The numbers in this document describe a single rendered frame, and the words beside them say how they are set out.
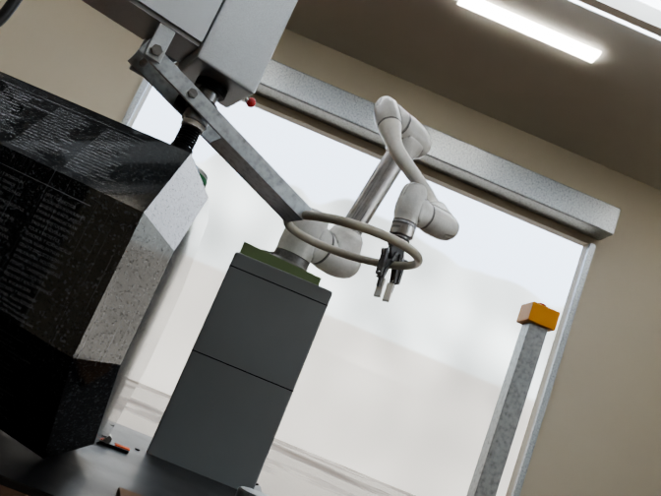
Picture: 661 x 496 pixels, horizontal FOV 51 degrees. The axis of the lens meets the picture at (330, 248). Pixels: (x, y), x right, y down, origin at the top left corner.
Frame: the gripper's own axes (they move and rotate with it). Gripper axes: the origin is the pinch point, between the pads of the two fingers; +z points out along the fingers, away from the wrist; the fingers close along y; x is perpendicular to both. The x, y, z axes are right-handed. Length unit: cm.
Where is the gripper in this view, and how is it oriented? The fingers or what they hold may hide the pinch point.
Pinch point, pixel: (384, 290)
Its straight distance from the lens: 248.4
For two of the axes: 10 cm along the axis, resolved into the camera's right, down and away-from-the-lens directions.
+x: 7.0, 0.7, -7.1
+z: -3.1, 9.3, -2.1
